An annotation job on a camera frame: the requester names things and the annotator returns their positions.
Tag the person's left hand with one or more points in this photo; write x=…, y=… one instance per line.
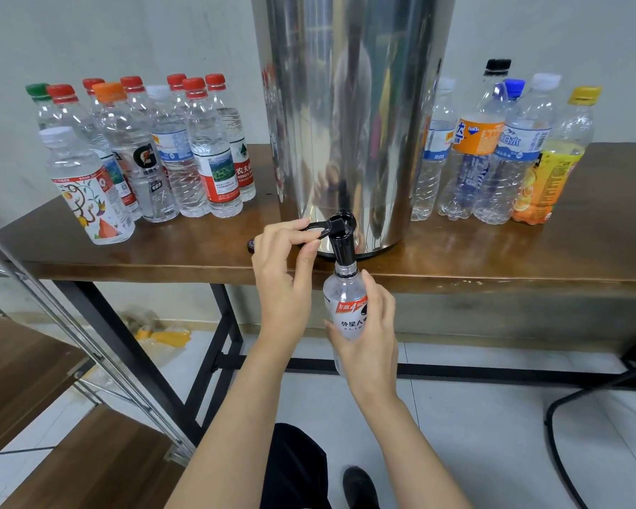
x=281, y=297

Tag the person's right hand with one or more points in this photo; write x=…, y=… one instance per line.
x=373, y=350

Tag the black bottle cap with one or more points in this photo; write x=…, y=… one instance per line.
x=251, y=246

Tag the white-cap blue-label bottle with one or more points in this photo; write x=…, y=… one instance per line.
x=175, y=153

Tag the orange cap clear plastic bottle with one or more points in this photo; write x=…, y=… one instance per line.
x=143, y=164

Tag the stainless steel water dispenser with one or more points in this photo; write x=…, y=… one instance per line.
x=350, y=100

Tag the slim blue label plastic bottle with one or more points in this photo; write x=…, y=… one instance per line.
x=435, y=143

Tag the white patterned label plastic bottle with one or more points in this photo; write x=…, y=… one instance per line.
x=90, y=196

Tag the orange label black cap bottle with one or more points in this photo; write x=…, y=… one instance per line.
x=479, y=138

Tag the green red label plastic bottle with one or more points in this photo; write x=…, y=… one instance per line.
x=177, y=79

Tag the white cap blue label bottle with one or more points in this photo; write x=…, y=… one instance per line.
x=519, y=153

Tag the yellow label plastic bottle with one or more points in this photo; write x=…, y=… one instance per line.
x=551, y=175

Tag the wooden metal shelf rack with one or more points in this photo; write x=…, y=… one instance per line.
x=16, y=381

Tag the blue cap plastic bottle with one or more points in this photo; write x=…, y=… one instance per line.
x=514, y=88

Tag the green label plastic water bottle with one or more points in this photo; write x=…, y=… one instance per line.
x=37, y=100

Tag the person's left forearm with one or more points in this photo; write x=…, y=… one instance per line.
x=239, y=445

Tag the person's right forearm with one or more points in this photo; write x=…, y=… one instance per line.
x=419, y=461

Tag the person's black shoe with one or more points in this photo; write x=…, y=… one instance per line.
x=360, y=488

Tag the person's black trouser leg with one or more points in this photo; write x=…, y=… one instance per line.
x=295, y=472

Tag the yellow debris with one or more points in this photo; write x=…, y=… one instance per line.
x=164, y=337

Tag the black metal table frame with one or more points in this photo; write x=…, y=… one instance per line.
x=477, y=373

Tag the wooden stool with black frame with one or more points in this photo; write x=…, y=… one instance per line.
x=602, y=408

